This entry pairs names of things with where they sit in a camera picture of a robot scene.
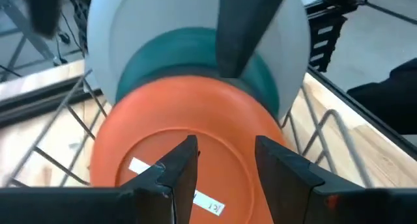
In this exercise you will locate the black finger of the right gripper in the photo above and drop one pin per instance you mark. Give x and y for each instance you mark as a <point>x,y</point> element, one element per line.
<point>244,28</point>
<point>44,12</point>

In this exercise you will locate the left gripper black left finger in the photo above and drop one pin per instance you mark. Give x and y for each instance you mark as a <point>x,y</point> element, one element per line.
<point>146,201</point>

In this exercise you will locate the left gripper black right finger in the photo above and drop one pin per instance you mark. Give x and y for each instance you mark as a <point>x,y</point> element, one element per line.
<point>309,201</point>

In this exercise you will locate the large light blue plate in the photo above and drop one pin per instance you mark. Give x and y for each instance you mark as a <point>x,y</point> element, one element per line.
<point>107,38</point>

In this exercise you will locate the small teal plate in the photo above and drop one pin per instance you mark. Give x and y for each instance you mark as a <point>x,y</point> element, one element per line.
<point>169,51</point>

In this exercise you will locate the small orange plate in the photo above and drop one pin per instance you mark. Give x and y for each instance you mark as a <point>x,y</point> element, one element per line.
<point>195,113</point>

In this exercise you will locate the grey metal bar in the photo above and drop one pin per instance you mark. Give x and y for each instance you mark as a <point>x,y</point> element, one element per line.
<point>16,15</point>

